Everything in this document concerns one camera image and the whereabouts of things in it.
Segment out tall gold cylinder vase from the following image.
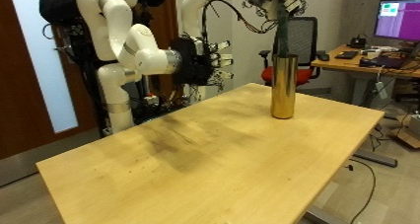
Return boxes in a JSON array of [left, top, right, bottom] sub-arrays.
[[268, 53, 299, 120]]

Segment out black mesh red-seat office chair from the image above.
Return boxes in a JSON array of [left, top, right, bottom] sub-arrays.
[[259, 16, 327, 88]]

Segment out red emergency stop button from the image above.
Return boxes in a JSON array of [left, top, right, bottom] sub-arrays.
[[143, 93, 159, 107]]

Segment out small black desk device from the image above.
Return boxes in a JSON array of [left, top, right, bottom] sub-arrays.
[[349, 36, 368, 49]]

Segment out black keyboard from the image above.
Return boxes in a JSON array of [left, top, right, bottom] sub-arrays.
[[335, 50, 360, 60]]

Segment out wooden office desk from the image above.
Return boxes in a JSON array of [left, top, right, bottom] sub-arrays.
[[311, 44, 420, 107]]

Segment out computer monitor purple screen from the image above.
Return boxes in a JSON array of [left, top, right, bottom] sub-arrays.
[[372, 0, 420, 43]]

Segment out white hanging power strip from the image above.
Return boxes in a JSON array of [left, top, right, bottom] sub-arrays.
[[373, 81, 388, 100]]

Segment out brown door frosted glass panel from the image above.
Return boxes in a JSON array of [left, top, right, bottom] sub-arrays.
[[0, 0, 99, 161]]

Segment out grey table foot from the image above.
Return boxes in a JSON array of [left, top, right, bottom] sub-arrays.
[[353, 150, 398, 168]]

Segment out cardboard box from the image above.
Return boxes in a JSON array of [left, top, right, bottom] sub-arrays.
[[394, 114, 420, 149]]

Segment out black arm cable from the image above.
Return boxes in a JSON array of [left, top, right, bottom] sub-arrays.
[[199, 0, 280, 40]]

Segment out black floor cable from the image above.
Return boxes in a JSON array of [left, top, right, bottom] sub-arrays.
[[348, 158, 377, 224]]

